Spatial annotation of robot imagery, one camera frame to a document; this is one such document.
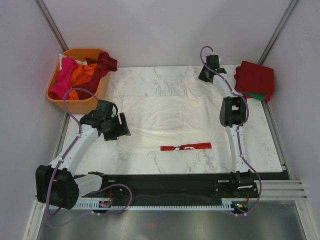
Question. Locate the crumpled orange t shirt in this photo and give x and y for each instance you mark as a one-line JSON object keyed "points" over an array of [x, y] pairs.
{"points": [[85, 77]]}

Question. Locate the right corner aluminium post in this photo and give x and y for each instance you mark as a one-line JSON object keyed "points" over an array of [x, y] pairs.
{"points": [[278, 30]]}

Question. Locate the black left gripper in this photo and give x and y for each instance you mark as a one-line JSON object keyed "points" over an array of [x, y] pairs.
{"points": [[121, 128]]}

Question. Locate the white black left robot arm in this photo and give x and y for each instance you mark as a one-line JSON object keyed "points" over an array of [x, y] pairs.
{"points": [[64, 166]]}

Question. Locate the folded dark red t shirt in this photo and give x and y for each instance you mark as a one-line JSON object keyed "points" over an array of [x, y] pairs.
{"points": [[254, 78]]}

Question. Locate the crumpled maroon t shirt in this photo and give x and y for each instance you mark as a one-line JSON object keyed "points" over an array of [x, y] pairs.
{"points": [[105, 64]]}

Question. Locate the folded green t shirt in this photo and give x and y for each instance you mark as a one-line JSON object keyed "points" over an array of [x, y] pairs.
{"points": [[259, 97]]}

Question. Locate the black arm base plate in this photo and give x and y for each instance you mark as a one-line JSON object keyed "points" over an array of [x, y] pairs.
{"points": [[125, 196]]}

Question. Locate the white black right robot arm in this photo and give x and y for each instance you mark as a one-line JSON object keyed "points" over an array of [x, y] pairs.
{"points": [[234, 113]]}

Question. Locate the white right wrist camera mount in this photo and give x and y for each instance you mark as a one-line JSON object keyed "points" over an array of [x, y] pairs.
{"points": [[217, 57]]}

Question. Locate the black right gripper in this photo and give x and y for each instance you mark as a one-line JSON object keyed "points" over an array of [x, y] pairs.
{"points": [[200, 76]]}

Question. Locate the left corner aluminium post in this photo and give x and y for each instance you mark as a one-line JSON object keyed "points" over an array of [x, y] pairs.
{"points": [[52, 24]]}

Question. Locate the corner aluminium post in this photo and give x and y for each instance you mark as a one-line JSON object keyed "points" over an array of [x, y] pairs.
{"points": [[52, 24], [278, 30]]}

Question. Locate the aluminium frame rail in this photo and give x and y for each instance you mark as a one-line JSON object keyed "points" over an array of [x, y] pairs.
{"points": [[282, 190]]}

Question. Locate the white printed t shirt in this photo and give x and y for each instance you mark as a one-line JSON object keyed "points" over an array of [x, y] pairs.
{"points": [[155, 122]]}

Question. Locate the crumpled pink t shirt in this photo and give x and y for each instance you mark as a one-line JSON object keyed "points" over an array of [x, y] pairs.
{"points": [[62, 85]]}

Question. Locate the white slotted cable duct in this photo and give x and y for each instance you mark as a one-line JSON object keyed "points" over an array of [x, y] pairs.
{"points": [[97, 205]]}

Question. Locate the white cloth in basket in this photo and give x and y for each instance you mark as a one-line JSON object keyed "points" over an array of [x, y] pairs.
{"points": [[61, 56]]}

